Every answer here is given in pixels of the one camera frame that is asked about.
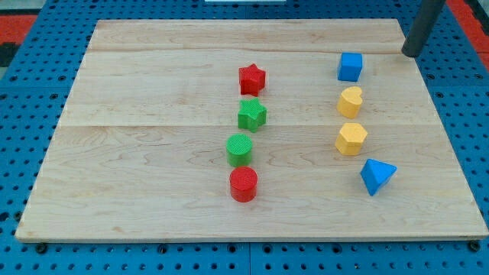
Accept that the blue cube block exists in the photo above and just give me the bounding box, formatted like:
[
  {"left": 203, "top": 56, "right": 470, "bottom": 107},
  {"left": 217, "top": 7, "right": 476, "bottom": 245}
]
[{"left": 337, "top": 52, "right": 363, "bottom": 82}]

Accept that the green cylinder block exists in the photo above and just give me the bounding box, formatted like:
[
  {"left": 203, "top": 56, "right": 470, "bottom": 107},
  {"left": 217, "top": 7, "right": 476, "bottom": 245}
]
[{"left": 225, "top": 134, "right": 253, "bottom": 167}]

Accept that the light wooden board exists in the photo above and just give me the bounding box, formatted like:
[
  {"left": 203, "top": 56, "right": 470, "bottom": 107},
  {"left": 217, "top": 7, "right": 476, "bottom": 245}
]
[{"left": 15, "top": 19, "right": 488, "bottom": 243}]

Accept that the green star block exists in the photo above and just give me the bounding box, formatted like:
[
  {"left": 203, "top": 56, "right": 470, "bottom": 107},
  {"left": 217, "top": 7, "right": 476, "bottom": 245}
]
[{"left": 238, "top": 98, "right": 267, "bottom": 133}]

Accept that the red cylinder block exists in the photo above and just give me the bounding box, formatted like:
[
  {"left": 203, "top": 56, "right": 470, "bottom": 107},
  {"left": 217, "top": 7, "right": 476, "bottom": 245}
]
[{"left": 229, "top": 166, "right": 258, "bottom": 202}]

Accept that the red star block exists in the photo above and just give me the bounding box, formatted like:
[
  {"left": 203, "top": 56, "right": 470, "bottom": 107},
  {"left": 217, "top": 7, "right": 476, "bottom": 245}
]
[{"left": 238, "top": 63, "right": 266, "bottom": 97}]

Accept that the yellow hexagon block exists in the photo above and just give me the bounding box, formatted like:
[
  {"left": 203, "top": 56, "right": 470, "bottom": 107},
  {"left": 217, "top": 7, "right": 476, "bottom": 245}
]
[{"left": 335, "top": 123, "right": 368, "bottom": 156}]

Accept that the yellow heart block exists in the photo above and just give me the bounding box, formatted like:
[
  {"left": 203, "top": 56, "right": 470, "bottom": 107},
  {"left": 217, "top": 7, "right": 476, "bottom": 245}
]
[{"left": 337, "top": 86, "right": 363, "bottom": 119}]

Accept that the blue triangle block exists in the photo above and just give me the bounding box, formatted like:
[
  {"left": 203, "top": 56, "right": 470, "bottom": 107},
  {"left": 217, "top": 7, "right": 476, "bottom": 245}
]
[{"left": 360, "top": 159, "right": 397, "bottom": 196}]

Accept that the dark grey cylindrical robot stylus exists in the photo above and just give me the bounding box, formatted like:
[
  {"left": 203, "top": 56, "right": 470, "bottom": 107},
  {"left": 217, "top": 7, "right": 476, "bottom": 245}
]
[{"left": 401, "top": 0, "right": 446, "bottom": 58}]

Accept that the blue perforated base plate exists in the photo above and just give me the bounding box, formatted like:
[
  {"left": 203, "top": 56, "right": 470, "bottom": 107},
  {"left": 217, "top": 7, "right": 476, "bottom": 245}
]
[{"left": 1, "top": 1, "right": 488, "bottom": 274}]

